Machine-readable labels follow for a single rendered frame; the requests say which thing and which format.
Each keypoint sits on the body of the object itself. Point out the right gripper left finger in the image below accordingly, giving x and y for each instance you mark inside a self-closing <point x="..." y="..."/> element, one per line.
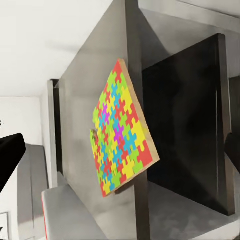
<point x="12" y="150"/>

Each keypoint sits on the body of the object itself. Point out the jigsaw puzzle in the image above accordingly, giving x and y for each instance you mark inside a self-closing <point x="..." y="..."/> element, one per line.
<point x="123" y="146"/>

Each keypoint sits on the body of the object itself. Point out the toy box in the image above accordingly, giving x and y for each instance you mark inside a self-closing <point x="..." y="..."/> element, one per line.
<point x="32" y="180"/>

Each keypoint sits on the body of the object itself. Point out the desk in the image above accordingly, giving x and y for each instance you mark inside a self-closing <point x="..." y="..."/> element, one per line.
<point x="184" y="64"/>

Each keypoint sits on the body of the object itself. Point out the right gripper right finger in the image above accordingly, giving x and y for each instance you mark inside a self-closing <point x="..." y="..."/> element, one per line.
<point x="232" y="149"/>

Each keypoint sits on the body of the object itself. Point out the swivel chair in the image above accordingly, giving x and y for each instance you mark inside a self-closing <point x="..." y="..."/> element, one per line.
<point x="66" y="217"/>

